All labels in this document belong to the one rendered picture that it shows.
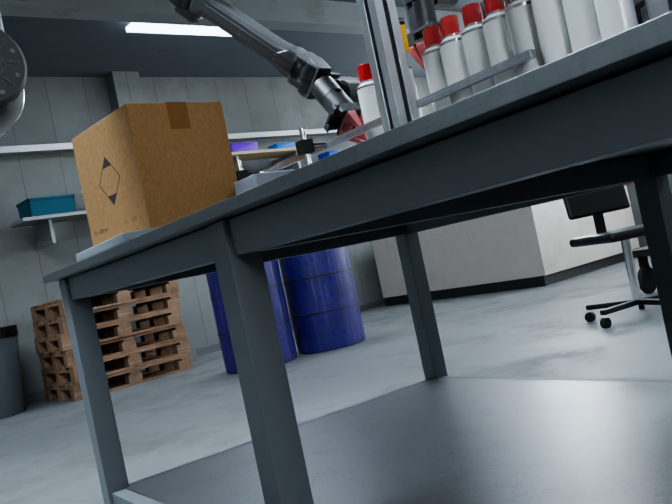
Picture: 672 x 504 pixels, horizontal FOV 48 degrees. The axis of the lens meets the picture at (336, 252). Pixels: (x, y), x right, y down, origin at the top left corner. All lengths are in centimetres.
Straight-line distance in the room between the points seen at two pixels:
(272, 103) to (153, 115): 787
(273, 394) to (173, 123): 71
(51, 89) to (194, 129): 656
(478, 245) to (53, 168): 457
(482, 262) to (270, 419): 744
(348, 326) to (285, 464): 498
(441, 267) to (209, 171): 740
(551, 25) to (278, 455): 79
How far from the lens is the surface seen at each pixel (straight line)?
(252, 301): 123
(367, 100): 154
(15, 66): 138
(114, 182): 174
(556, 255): 835
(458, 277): 886
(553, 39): 122
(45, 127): 810
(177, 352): 717
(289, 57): 173
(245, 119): 923
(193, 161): 170
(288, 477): 127
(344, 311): 620
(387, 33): 129
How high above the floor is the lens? 71
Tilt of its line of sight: 1 degrees up
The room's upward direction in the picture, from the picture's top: 12 degrees counter-clockwise
